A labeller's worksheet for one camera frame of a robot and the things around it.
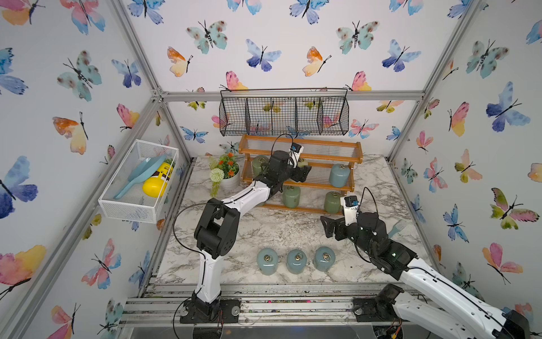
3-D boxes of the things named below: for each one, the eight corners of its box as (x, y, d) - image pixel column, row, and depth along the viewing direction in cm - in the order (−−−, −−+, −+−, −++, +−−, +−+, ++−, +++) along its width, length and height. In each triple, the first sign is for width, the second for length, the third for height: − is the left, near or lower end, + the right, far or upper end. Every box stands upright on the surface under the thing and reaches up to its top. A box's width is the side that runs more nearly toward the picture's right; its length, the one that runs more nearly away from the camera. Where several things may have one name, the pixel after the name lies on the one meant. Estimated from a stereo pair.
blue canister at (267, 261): (258, 275, 84) (256, 267, 76) (259, 257, 88) (257, 248, 81) (278, 275, 84) (278, 267, 76) (278, 257, 88) (278, 248, 81)
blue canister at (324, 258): (315, 271, 85) (318, 263, 77) (313, 254, 89) (316, 245, 82) (332, 271, 85) (336, 263, 77) (329, 254, 89) (333, 245, 82)
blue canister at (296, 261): (287, 273, 84) (287, 266, 77) (286, 257, 88) (287, 248, 81) (305, 273, 84) (307, 266, 77) (304, 257, 88) (306, 248, 81)
